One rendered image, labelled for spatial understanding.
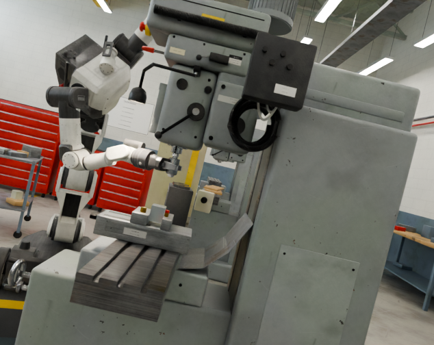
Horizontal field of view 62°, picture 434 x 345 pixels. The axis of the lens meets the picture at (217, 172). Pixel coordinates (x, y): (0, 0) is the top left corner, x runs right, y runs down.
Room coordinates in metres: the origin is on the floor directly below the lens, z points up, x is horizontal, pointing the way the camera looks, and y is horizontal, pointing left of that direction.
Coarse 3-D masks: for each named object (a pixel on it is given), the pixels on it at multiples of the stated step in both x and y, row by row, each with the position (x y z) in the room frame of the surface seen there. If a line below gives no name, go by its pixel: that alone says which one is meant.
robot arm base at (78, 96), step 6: (48, 90) 1.62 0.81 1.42; (72, 90) 1.58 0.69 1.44; (78, 90) 1.61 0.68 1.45; (84, 90) 1.65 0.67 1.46; (48, 96) 1.62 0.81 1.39; (72, 96) 1.58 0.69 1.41; (78, 96) 1.61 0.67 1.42; (84, 96) 1.65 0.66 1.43; (48, 102) 1.63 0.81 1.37; (72, 102) 1.59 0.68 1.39; (78, 102) 1.62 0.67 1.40; (84, 102) 1.66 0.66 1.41; (78, 108) 1.63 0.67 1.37; (84, 108) 1.66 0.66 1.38
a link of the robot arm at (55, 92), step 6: (54, 90) 1.62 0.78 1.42; (60, 90) 1.61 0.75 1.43; (66, 90) 1.60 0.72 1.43; (54, 96) 1.61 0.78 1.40; (60, 96) 1.60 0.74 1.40; (66, 96) 1.59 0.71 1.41; (54, 102) 1.62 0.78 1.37; (60, 102) 1.61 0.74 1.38; (66, 102) 1.60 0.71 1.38; (60, 108) 1.61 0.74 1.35; (66, 108) 1.61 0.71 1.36; (72, 108) 1.62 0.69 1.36; (60, 114) 1.62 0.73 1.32; (66, 114) 1.61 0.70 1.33; (72, 114) 1.62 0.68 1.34; (78, 114) 1.65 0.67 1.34
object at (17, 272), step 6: (12, 258) 1.53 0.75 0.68; (18, 264) 1.50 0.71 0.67; (24, 264) 1.56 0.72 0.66; (12, 270) 1.48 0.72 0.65; (18, 270) 1.53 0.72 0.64; (24, 270) 1.57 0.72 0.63; (12, 276) 1.48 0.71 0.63; (18, 276) 1.52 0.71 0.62; (24, 276) 1.52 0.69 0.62; (6, 282) 1.52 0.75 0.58; (12, 282) 1.48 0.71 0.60; (18, 282) 1.54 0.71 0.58
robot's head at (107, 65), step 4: (108, 48) 1.68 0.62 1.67; (112, 48) 1.68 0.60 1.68; (108, 52) 1.67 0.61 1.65; (112, 52) 1.68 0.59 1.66; (116, 52) 1.70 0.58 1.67; (104, 56) 1.64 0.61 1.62; (112, 56) 1.66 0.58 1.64; (104, 60) 1.63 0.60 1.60; (108, 60) 1.63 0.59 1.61; (112, 60) 1.65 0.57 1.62; (100, 64) 1.63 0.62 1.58; (104, 64) 1.63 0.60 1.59; (108, 64) 1.63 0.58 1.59; (112, 64) 1.64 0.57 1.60; (100, 68) 1.66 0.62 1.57; (104, 68) 1.65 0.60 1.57; (108, 68) 1.65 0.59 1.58; (112, 68) 1.65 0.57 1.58; (104, 72) 1.67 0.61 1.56; (108, 72) 1.67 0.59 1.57; (112, 72) 1.67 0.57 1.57
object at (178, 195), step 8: (176, 184) 1.82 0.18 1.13; (184, 184) 1.94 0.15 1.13; (168, 192) 1.78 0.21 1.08; (176, 192) 1.79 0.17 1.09; (184, 192) 1.79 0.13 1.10; (192, 192) 1.80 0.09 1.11; (168, 200) 1.78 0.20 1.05; (176, 200) 1.79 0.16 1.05; (184, 200) 1.80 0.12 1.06; (168, 208) 1.79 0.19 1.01; (176, 208) 1.79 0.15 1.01; (184, 208) 1.80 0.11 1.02; (176, 216) 1.79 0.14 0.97; (184, 216) 1.80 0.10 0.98; (176, 224) 1.79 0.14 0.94; (184, 224) 1.80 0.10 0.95
